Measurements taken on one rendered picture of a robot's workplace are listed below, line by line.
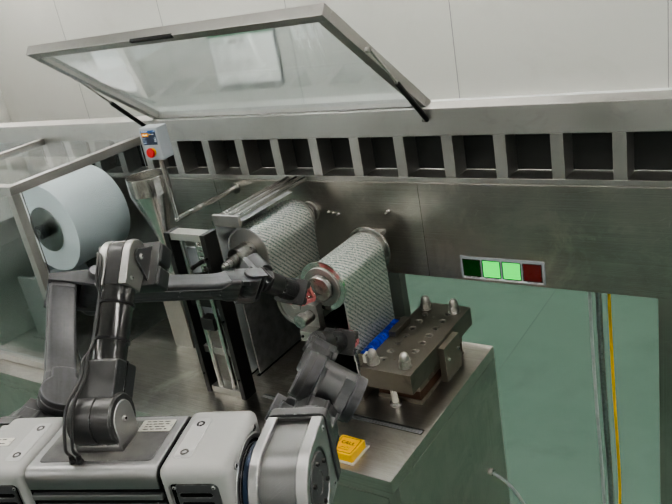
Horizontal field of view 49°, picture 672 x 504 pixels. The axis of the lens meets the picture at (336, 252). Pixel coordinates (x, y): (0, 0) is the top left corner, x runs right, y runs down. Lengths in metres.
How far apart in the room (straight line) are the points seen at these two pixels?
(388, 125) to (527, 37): 2.37
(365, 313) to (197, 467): 1.22
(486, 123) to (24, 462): 1.39
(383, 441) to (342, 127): 0.91
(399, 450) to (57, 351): 0.91
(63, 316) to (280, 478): 0.73
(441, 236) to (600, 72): 2.34
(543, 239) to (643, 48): 2.34
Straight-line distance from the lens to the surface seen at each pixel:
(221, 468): 0.96
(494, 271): 2.14
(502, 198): 2.05
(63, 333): 1.52
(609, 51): 4.30
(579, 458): 3.32
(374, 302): 2.15
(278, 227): 2.16
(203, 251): 2.07
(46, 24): 7.00
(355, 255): 2.08
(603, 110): 1.90
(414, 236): 2.21
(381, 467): 1.90
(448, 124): 2.05
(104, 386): 1.05
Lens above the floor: 2.08
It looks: 22 degrees down
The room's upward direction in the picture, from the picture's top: 11 degrees counter-clockwise
